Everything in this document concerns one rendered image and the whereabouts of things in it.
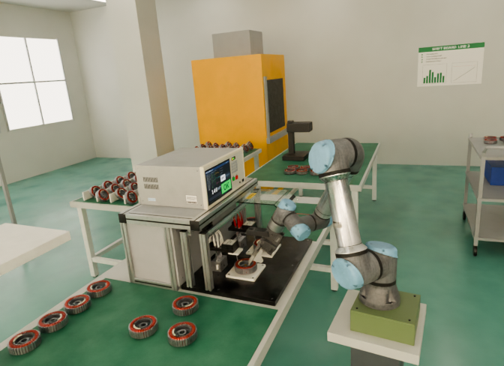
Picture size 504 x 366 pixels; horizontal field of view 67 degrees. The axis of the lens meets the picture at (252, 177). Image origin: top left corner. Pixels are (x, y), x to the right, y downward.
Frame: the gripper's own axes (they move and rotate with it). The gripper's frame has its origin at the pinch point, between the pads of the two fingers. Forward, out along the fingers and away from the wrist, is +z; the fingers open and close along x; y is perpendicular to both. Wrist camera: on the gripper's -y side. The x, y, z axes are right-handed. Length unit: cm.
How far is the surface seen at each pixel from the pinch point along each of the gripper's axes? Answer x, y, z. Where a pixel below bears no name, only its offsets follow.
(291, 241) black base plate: 37.5, 10.4, 3.6
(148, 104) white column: 297, -270, 95
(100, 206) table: 72, -140, 96
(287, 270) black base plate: 6.5, 17.0, -0.2
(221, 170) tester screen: 8.4, -35.3, -26.3
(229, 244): -2.3, -13.1, -0.1
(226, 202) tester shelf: 5.2, -25.0, -14.4
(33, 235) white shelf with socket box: -66, -66, -2
